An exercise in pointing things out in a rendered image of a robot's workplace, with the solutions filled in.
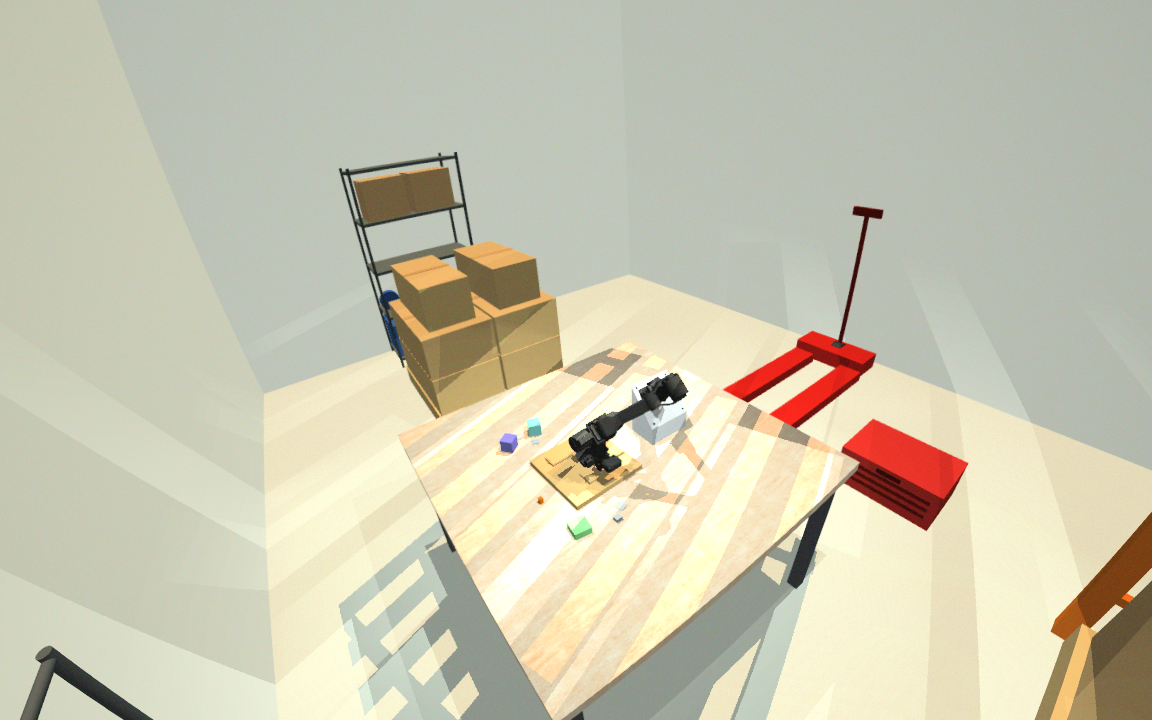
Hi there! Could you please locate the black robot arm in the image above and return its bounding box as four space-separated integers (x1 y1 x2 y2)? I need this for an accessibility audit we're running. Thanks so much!
568 372 689 468

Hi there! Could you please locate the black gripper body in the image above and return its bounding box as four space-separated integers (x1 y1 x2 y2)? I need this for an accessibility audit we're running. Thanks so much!
590 442 623 473

